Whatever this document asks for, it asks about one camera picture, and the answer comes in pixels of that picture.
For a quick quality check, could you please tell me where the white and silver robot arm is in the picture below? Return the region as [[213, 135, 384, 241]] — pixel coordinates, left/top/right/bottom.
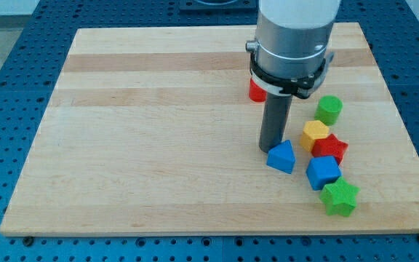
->
[[245, 0, 341, 79]]

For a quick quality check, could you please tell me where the red cylinder block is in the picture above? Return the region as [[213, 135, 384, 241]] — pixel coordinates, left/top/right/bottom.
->
[[248, 79, 266, 103]]

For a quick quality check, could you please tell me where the light wooden board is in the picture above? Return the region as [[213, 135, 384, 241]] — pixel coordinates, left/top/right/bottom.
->
[[0, 23, 419, 237]]

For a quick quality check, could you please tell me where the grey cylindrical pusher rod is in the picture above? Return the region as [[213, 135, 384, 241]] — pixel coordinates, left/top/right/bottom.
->
[[258, 93, 292, 153]]

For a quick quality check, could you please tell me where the blue triangle block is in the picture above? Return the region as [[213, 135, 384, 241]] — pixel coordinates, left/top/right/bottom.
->
[[266, 140, 296, 174]]

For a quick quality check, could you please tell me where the yellow hexagon block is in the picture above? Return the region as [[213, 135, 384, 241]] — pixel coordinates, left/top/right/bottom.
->
[[300, 120, 330, 152]]

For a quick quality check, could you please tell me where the blue cube block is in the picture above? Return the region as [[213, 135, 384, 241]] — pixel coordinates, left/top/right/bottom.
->
[[306, 156, 342, 191]]

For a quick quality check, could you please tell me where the green cylinder block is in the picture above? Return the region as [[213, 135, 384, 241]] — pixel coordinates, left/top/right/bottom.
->
[[314, 95, 343, 126]]

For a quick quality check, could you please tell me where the red star block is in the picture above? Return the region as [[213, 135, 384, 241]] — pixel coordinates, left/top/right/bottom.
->
[[311, 134, 348, 165]]

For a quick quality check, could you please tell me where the green star block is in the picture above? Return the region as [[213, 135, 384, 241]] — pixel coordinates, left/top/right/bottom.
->
[[319, 177, 360, 217]]

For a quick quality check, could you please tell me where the black wrist mounting bracket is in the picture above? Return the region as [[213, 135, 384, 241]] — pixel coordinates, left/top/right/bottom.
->
[[250, 52, 335, 99]]

